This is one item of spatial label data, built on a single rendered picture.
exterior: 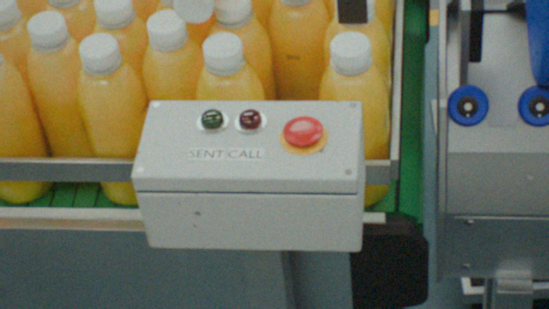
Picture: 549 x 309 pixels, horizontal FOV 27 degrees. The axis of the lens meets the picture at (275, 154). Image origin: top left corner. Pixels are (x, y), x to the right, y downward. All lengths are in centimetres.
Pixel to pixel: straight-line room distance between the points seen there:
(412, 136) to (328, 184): 33
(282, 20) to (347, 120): 21
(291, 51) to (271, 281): 25
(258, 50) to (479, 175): 29
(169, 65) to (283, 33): 13
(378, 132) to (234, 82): 15
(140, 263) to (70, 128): 17
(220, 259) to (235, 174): 28
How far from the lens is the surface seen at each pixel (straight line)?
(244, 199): 102
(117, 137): 119
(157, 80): 118
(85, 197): 129
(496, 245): 141
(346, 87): 112
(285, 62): 124
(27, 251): 132
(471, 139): 127
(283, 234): 105
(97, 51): 115
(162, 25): 116
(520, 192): 130
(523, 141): 127
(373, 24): 118
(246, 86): 114
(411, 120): 133
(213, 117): 104
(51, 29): 119
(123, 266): 130
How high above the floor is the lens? 182
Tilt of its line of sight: 45 degrees down
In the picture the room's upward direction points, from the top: 7 degrees counter-clockwise
